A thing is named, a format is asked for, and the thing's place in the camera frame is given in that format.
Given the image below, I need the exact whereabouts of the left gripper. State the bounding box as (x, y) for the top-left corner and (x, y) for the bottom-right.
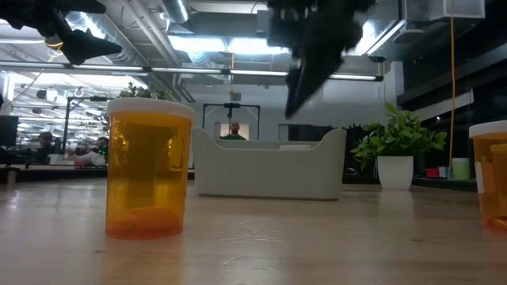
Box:
(0, 0), (124, 67)

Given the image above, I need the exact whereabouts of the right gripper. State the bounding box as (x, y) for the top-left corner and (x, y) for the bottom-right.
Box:
(266, 0), (378, 120)

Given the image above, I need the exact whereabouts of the large orange pill bottle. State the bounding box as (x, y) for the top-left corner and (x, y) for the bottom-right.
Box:
(105, 97), (196, 241)

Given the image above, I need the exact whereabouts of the orange pill bottle white label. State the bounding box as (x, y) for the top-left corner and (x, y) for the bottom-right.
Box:
(468, 120), (507, 233)

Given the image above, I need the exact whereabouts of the white plastic basket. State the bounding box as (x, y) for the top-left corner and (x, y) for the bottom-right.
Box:
(191, 127), (348, 201)

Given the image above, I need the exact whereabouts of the leafy indoor tree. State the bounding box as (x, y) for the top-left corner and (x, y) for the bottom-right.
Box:
(93, 82), (176, 134)

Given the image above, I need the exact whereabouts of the person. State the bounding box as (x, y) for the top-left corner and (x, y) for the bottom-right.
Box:
(35, 131), (55, 165)
(66, 136), (109, 168)
(219, 120), (248, 142)

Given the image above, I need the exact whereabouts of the long ceiling light strip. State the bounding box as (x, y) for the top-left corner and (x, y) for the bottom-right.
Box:
(0, 60), (384, 82)

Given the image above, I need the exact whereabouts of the black monitor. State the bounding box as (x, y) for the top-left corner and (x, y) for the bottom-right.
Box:
(0, 115), (20, 147)

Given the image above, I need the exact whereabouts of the green plant in white pot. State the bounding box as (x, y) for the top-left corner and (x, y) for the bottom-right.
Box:
(350, 101), (448, 191)

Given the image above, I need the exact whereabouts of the pale green cup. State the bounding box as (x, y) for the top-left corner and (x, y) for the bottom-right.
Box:
(452, 157), (471, 181)

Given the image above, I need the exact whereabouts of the ceiling cable reel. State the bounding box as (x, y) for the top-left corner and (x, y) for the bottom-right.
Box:
(44, 34), (65, 51)

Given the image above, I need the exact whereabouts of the black metal rig frame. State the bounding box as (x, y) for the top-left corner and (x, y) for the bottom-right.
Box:
(61, 95), (109, 156)

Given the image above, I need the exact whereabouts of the black camera stand frame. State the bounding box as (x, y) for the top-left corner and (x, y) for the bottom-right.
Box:
(202, 102), (261, 140)

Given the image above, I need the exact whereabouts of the silver round ventilation duct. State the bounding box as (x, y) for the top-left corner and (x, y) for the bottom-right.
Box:
(160, 0), (192, 25)

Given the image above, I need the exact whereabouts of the yellow hanging cable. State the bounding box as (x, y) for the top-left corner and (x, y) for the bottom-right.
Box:
(447, 0), (457, 180)

